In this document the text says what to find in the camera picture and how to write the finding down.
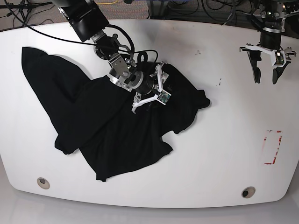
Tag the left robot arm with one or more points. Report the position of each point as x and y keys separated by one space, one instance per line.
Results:
x=271 y=25

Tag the red tape rectangle marking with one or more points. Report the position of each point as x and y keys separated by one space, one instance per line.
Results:
x=271 y=144

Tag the left table cable grommet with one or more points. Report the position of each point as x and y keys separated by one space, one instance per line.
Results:
x=43 y=183

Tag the table cable grommet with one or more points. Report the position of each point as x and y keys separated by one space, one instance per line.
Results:
x=248 y=192
x=43 y=183

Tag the black tripod stand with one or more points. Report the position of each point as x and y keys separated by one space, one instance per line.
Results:
x=25 y=7

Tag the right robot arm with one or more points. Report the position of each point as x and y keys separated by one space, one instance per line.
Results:
x=130 y=69

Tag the right table cable grommet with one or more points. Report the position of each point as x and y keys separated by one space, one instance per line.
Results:
x=248 y=192

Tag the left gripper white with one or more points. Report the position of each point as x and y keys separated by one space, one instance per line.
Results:
x=279 y=59

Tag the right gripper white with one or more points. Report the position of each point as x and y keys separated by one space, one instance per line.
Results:
x=150 y=88

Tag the black T-shirt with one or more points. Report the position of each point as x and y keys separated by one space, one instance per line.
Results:
x=95 y=116

